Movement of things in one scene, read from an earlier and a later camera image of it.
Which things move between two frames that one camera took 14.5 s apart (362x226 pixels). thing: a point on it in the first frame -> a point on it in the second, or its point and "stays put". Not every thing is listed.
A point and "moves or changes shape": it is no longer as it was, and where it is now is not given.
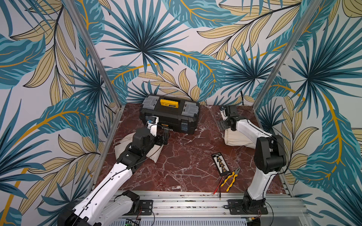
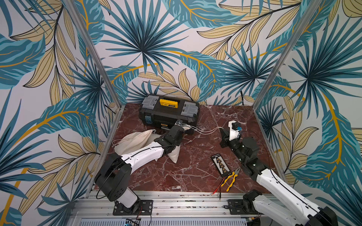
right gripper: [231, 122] -> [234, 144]
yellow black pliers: [234, 174] stays put
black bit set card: [221, 164] stays put
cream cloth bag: [237, 138] moves or changes shape
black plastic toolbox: [175, 114] stays put
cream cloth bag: [123, 145] stays put
